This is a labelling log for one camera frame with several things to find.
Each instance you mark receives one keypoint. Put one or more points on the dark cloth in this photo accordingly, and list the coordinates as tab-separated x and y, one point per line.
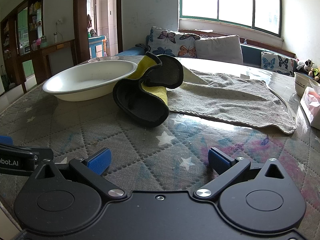
141	46

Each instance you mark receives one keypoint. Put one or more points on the dark wooden cabinet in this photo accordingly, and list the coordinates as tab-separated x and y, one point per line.
37	57

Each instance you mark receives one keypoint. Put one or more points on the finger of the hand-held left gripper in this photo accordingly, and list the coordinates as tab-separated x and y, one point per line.
5	140

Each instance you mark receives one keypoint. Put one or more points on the green framed window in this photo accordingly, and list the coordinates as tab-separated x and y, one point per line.
225	0

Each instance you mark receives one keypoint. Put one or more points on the grey towel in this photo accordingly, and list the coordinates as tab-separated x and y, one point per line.
225	100

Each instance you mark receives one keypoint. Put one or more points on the pink tissue pack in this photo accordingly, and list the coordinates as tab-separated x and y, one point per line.
311	105

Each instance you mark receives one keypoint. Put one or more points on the clear bottle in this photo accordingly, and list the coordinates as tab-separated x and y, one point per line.
55	38

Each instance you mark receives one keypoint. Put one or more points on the black and white cow plush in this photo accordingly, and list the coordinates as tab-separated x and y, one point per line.
305	66

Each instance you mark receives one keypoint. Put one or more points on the blue kitchen cabinet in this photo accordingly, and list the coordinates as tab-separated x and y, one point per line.
96	46

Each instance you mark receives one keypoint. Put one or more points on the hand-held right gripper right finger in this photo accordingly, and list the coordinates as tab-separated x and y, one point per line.
220	160

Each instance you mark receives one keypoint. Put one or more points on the wooden door frame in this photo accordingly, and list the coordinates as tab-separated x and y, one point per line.
80	17

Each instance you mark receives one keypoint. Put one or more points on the brown and green plush toy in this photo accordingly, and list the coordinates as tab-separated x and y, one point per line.
315	73

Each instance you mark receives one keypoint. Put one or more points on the blue sofa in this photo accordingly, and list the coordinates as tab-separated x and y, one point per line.
251	53

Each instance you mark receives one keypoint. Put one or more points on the small butterfly print pillow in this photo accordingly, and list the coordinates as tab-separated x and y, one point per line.
275	62

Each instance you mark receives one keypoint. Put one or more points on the plain white pillow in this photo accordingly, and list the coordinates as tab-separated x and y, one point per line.
220	48

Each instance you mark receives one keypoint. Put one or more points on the small white patterned bowl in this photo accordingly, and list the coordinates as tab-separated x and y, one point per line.
301	85

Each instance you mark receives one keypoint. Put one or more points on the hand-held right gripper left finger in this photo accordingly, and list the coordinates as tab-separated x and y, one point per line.
99	161

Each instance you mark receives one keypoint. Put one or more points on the large butterfly print pillow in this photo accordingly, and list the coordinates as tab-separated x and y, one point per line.
175	42

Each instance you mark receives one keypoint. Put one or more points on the glass plate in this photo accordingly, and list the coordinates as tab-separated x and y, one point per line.
100	59

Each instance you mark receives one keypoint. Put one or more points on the yellow and black cleaning cloth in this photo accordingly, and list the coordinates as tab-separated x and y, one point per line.
140	105

